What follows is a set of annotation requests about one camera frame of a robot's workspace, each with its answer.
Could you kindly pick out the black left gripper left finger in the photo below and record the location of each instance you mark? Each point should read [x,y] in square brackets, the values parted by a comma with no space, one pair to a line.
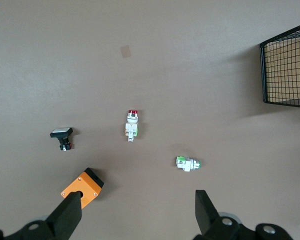
[65,217]

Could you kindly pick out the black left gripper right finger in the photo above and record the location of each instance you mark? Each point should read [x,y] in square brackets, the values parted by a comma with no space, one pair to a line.
[206,212]

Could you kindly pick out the red round push button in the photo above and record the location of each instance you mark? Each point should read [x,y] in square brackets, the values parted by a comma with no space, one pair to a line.
[132,125]

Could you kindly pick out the green round push button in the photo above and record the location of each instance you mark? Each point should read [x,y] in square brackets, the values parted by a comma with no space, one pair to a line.
[187,163]

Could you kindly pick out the black square white-top push button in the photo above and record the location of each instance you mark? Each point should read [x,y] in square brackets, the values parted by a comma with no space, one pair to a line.
[61,133]

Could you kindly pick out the brown tape patch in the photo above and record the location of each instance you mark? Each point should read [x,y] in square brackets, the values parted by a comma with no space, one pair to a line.
[125,51]

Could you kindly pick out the orange button enclosure box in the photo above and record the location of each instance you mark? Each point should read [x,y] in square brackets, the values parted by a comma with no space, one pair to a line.
[87,183]

